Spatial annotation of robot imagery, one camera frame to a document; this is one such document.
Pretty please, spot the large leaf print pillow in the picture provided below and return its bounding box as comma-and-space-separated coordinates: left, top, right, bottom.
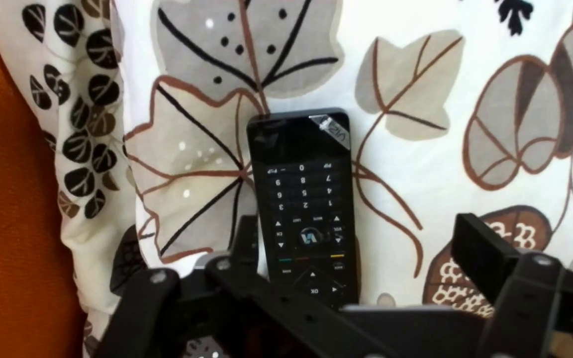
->
110, 0, 573, 358

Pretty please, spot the black remote controller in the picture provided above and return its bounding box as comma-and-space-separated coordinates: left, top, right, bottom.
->
245, 108, 357, 311

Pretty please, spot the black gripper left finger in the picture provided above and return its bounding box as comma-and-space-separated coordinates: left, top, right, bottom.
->
94, 218, 283, 358

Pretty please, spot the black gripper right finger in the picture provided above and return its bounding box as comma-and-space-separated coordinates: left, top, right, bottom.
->
452, 214, 573, 358

